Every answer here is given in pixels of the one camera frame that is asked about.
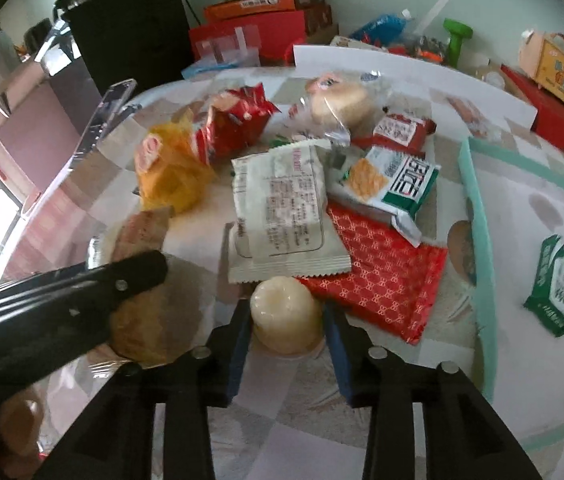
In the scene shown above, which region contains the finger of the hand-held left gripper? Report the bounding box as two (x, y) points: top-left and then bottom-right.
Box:
(0, 250), (169, 401)

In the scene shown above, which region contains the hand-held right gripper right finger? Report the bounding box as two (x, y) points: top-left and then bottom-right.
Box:
(322, 302), (545, 480)

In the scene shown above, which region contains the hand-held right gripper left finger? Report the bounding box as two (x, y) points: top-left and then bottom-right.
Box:
(32, 302), (255, 480)

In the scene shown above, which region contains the white jelly cup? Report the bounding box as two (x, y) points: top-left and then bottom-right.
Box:
(249, 276), (325, 357)

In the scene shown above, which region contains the brown pastry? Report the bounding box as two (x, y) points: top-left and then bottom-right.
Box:
(86, 207), (203, 368)

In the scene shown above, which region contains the yellow bun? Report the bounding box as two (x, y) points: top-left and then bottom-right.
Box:
(134, 110), (217, 216)

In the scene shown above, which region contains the green-edged noodle packet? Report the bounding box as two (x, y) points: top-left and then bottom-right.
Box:
(329, 145), (440, 248)

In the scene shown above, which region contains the red snack bag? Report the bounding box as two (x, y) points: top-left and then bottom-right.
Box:
(192, 84), (280, 166)

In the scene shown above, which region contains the red patterned snack packet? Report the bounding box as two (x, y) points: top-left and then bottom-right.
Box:
(297, 202), (449, 346)

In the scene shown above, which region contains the round bun in wrapper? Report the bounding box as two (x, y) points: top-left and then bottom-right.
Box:
(0, 390), (45, 461)

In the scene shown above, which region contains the white snack packet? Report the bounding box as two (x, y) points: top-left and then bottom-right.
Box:
(227, 142), (353, 283)

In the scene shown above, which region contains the smartphone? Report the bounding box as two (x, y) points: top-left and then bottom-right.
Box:
(69, 79), (138, 161)

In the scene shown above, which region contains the green snack packet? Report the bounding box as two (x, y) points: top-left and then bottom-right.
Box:
(523, 234), (564, 338)

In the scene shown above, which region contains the small red snack packet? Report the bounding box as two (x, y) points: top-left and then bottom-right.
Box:
(357, 112), (438, 156)

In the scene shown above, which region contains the round bread in clear wrapper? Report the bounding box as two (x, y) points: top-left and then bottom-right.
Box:
(289, 71), (395, 143)

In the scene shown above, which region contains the blue white tin box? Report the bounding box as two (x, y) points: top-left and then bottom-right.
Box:
(182, 57), (243, 81)

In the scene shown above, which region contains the clear plastic box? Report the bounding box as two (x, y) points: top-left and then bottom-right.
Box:
(197, 27), (263, 66)

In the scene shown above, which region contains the flat red box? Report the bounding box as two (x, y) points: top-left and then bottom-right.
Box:
(499, 64), (564, 181)

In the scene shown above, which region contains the pile of small toys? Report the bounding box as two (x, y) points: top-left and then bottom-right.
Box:
(387, 35), (450, 63)

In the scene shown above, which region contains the large red box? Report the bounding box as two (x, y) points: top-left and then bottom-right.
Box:
(188, 9), (307, 66)

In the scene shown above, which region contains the blue plastic bag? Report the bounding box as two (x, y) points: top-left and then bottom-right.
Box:
(349, 10), (415, 43)

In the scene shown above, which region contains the green dumbbell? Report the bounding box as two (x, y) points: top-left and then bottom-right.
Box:
(442, 18), (474, 68)

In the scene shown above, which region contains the brown box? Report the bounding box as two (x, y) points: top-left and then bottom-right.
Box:
(292, 0), (333, 31)

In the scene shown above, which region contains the orange box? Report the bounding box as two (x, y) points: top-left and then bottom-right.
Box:
(204, 0), (297, 23)

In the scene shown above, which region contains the cardboard gift box with handle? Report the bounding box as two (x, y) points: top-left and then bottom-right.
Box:
(519, 30), (564, 117)

